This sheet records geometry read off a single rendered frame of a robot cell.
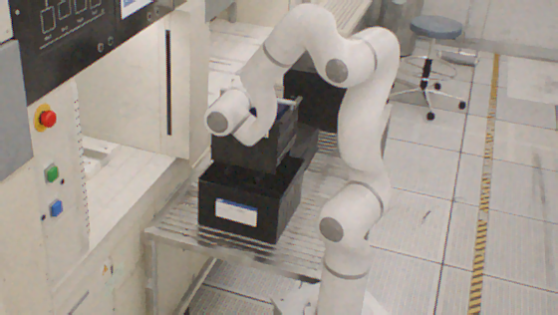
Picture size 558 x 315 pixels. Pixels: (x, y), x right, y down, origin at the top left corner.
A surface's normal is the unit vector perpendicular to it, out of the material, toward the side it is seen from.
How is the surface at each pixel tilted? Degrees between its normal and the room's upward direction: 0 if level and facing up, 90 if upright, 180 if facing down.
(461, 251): 0
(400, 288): 0
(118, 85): 90
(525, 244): 0
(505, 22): 90
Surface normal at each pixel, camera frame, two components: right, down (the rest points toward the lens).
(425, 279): 0.04, -0.85
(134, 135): -0.36, 0.47
